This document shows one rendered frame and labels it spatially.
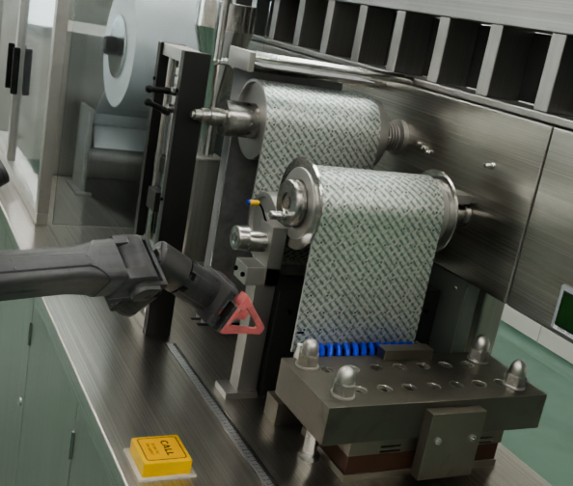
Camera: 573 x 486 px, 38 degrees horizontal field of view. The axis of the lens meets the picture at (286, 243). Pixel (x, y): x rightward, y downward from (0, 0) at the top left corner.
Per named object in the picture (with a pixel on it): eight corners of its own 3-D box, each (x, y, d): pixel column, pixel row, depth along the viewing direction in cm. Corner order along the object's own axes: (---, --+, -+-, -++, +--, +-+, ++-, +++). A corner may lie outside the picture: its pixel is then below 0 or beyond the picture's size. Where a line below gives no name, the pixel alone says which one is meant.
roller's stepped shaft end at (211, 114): (186, 121, 147) (189, 103, 146) (217, 124, 150) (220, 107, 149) (192, 124, 145) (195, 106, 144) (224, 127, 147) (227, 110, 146)
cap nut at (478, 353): (462, 355, 142) (468, 331, 141) (478, 354, 143) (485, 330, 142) (476, 364, 139) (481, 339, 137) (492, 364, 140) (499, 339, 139)
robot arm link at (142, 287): (143, 289, 108) (119, 233, 111) (88, 331, 113) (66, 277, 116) (199, 287, 119) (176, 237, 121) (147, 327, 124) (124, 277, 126)
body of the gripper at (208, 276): (215, 330, 119) (177, 306, 115) (191, 304, 128) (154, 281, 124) (242, 293, 119) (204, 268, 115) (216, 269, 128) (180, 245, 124)
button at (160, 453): (128, 451, 118) (130, 437, 118) (175, 447, 121) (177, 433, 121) (142, 479, 112) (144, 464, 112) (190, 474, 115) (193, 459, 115)
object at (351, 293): (290, 351, 133) (311, 241, 128) (411, 347, 143) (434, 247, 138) (291, 352, 132) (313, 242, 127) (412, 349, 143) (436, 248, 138)
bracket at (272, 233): (211, 386, 143) (240, 217, 135) (246, 385, 146) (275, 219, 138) (222, 400, 139) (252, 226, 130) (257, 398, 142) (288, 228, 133)
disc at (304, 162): (270, 232, 140) (286, 147, 136) (273, 233, 140) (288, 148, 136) (309, 262, 127) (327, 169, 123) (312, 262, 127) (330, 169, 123)
